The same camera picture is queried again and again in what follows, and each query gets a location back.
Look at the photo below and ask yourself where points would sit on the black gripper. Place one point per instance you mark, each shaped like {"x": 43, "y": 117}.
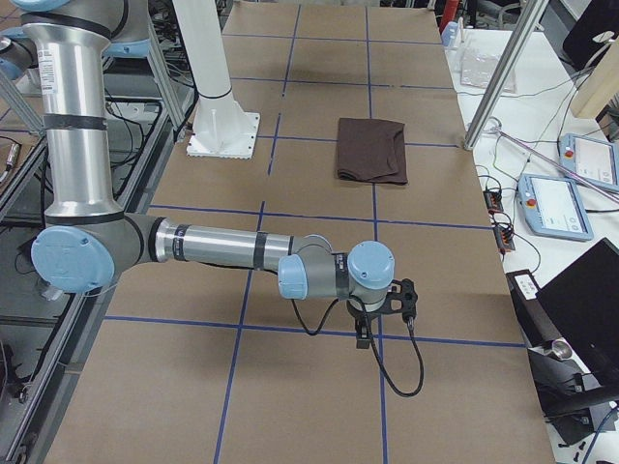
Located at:
{"x": 364, "y": 317}

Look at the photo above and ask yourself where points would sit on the brown t-shirt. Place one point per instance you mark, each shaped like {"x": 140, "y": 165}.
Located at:
{"x": 371, "y": 151}

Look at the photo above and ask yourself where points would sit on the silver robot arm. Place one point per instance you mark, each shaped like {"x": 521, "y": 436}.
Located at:
{"x": 14, "y": 53}
{"x": 89, "y": 239}

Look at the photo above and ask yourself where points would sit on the near black orange connector box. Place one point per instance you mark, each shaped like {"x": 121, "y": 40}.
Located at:
{"x": 504, "y": 237}

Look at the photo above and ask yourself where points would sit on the black orange connector box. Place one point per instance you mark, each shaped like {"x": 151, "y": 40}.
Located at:
{"x": 504, "y": 237}
{"x": 493, "y": 199}

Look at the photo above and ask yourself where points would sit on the far black orange connector box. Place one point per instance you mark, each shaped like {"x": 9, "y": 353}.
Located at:
{"x": 493, "y": 199}

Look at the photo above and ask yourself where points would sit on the black monitor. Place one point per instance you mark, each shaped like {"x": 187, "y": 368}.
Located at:
{"x": 582, "y": 303}

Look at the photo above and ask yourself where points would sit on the near blue teach pendant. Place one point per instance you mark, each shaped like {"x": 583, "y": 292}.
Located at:
{"x": 552, "y": 208}

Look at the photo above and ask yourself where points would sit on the blue teach pendant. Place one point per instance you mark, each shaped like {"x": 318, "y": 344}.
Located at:
{"x": 552, "y": 208}
{"x": 593, "y": 159}

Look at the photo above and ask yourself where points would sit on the far blue teach pendant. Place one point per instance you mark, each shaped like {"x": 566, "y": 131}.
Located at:
{"x": 593, "y": 159}

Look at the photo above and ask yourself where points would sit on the red cylinder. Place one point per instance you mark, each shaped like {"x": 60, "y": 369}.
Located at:
{"x": 449, "y": 13}

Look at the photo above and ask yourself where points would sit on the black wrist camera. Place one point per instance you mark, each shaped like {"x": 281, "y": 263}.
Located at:
{"x": 403, "y": 299}

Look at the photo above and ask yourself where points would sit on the black camera tripod mount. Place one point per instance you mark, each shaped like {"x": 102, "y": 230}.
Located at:
{"x": 574, "y": 403}

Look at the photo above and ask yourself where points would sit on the white pedestal column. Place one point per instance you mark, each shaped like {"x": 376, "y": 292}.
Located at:
{"x": 220, "y": 127}

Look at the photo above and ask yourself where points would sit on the aluminium frame post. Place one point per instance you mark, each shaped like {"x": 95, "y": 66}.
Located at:
{"x": 531, "y": 14}

